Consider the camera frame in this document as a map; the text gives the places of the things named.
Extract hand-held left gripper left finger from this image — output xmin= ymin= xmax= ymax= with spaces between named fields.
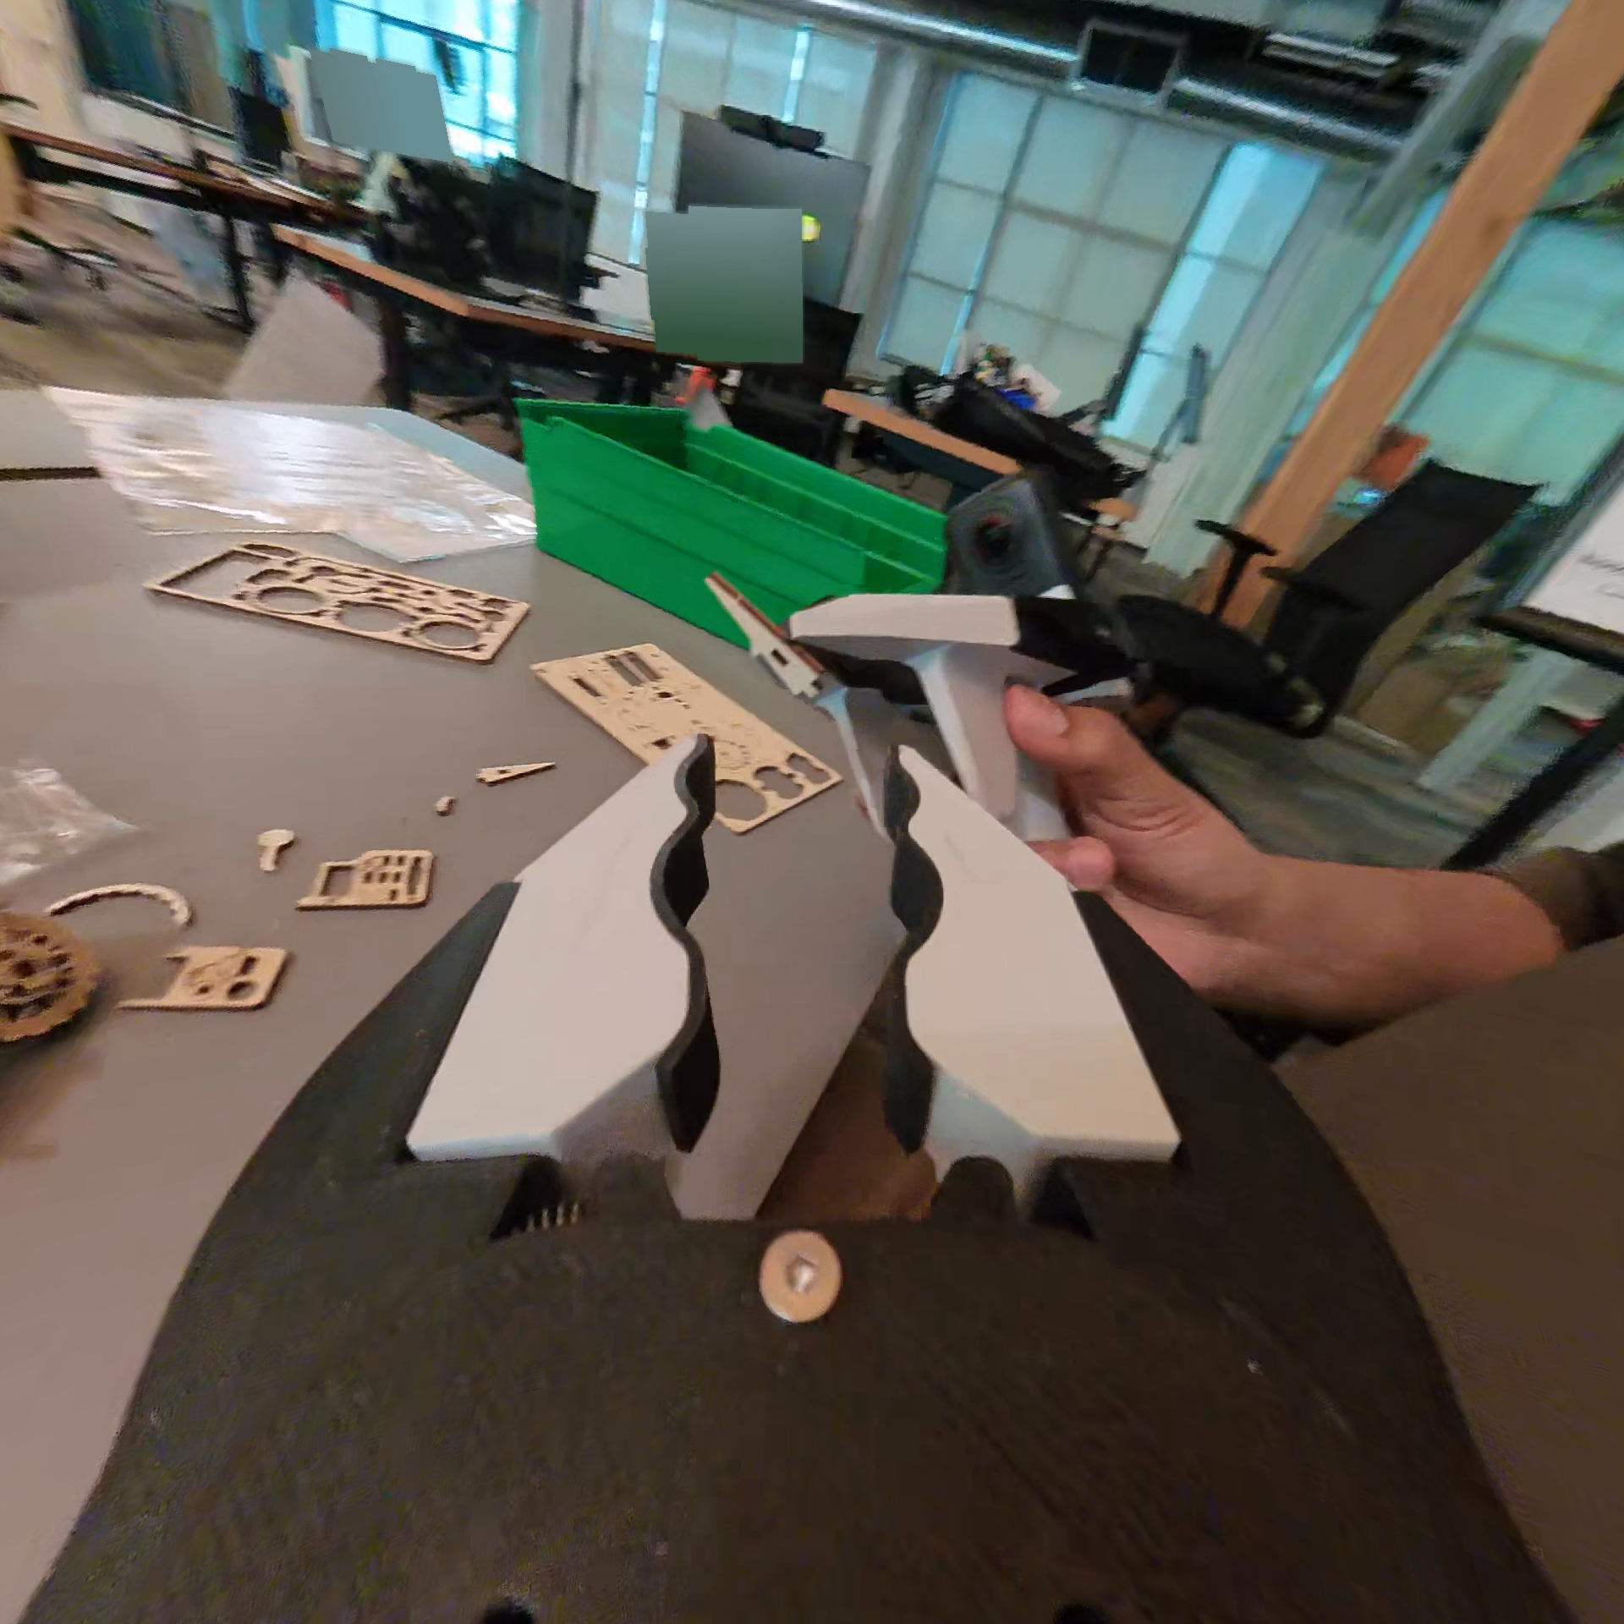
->
xmin=407 ymin=734 xmax=726 ymax=1201

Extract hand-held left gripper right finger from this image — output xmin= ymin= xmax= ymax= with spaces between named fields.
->
xmin=882 ymin=745 xmax=1188 ymax=1207

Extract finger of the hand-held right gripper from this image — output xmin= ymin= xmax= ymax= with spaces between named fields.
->
xmin=787 ymin=592 xmax=1077 ymax=703
xmin=816 ymin=689 xmax=934 ymax=840

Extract toothed wooden puzzle piece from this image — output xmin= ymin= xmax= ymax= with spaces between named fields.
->
xmin=704 ymin=571 xmax=840 ymax=707

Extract person's right forearm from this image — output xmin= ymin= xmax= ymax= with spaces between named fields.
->
xmin=1250 ymin=844 xmax=1624 ymax=1049

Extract wooden-top office desk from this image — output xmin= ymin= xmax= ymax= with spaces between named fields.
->
xmin=0 ymin=121 xmax=370 ymax=333
xmin=822 ymin=388 xmax=1145 ymax=525
xmin=273 ymin=229 xmax=662 ymax=409

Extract grey desk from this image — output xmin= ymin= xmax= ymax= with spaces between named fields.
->
xmin=0 ymin=388 xmax=967 ymax=1613

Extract person's right hand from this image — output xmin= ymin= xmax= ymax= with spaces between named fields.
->
xmin=1002 ymin=685 xmax=1277 ymax=1010

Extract black bag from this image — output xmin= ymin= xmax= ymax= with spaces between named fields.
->
xmin=932 ymin=368 xmax=1145 ymax=504

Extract wooden grid part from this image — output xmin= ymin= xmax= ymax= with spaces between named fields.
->
xmin=298 ymin=852 xmax=436 ymax=913

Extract black office chair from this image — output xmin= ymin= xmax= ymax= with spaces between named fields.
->
xmin=1193 ymin=461 xmax=1543 ymax=751

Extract wooden sheet with small cutouts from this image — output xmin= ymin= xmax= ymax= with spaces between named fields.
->
xmin=530 ymin=643 xmax=845 ymax=836

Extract green plastic bin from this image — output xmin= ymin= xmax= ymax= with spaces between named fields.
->
xmin=515 ymin=397 xmax=954 ymax=637

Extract wooden plate part with holes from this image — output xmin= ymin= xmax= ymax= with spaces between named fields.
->
xmin=120 ymin=946 xmax=293 ymax=1014

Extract white sign board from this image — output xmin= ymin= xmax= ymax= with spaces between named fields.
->
xmin=1516 ymin=507 xmax=1624 ymax=627

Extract wooden arc part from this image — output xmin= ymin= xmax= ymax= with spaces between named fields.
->
xmin=47 ymin=884 xmax=196 ymax=929

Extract large dark monitor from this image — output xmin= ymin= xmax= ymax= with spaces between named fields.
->
xmin=673 ymin=109 xmax=874 ymax=306

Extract wooden motorcycle model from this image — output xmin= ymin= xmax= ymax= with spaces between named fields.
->
xmin=0 ymin=911 xmax=103 ymax=1045

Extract wooden sheet with round holes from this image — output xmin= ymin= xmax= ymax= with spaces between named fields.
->
xmin=146 ymin=544 xmax=532 ymax=666

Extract small clear plastic bag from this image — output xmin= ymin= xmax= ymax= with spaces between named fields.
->
xmin=0 ymin=763 xmax=136 ymax=884

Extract black monitor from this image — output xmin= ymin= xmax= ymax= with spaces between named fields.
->
xmin=488 ymin=159 xmax=598 ymax=306

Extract person's olive shirt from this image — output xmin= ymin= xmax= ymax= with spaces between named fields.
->
xmin=1275 ymin=946 xmax=1624 ymax=1624

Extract large clear plastic sheet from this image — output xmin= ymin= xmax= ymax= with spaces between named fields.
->
xmin=51 ymin=388 xmax=542 ymax=567

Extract grey panel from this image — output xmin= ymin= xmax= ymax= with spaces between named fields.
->
xmin=223 ymin=273 xmax=389 ymax=409

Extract black table frame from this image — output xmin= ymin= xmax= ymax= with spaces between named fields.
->
xmin=1447 ymin=610 xmax=1624 ymax=879

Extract wooden post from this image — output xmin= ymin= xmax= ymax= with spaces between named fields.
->
xmin=1224 ymin=0 xmax=1624 ymax=612

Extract ventilation duct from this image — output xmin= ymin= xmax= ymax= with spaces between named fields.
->
xmin=762 ymin=0 xmax=1443 ymax=161

